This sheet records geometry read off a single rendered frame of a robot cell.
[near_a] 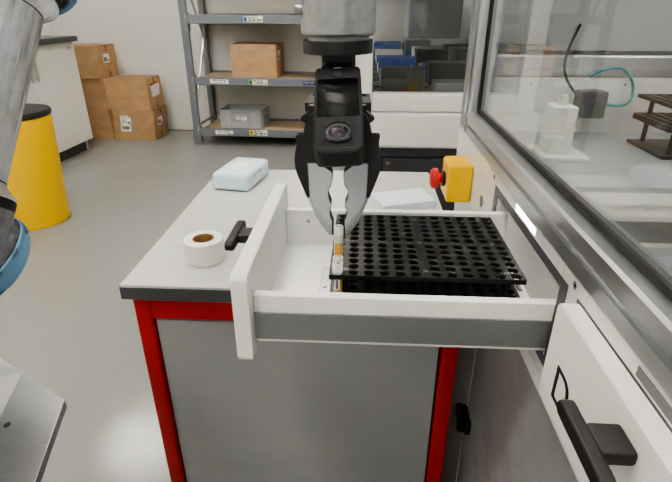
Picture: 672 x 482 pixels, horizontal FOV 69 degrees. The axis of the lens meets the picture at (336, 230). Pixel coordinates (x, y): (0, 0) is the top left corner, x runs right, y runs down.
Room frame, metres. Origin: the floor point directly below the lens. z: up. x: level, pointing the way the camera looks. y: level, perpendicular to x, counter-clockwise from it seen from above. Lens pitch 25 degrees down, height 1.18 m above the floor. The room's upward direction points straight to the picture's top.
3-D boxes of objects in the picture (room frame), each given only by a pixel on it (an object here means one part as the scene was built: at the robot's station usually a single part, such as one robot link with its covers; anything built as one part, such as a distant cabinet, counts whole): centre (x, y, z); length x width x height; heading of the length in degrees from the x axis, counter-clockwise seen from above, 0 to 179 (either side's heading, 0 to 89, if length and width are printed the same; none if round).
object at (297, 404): (0.98, 0.05, 0.38); 0.62 x 0.58 x 0.76; 177
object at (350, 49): (0.54, 0.00, 1.09); 0.09 x 0.08 x 0.12; 178
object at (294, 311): (0.56, -0.12, 0.86); 0.40 x 0.26 x 0.06; 87
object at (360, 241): (0.56, -0.11, 0.87); 0.22 x 0.18 x 0.06; 87
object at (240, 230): (0.57, 0.12, 0.91); 0.07 x 0.04 x 0.01; 177
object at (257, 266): (0.57, 0.09, 0.87); 0.29 x 0.02 x 0.11; 177
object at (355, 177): (0.53, -0.02, 0.98); 0.06 x 0.03 x 0.09; 178
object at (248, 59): (4.54, 0.69, 0.72); 0.41 x 0.32 x 0.28; 83
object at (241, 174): (1.19, 0.24, 0.78); 0.15 x 0.10 x 0.04; 167
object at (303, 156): (0.51, 0.02, 1.03); 0.05 x 0.02 x 0.09; 88
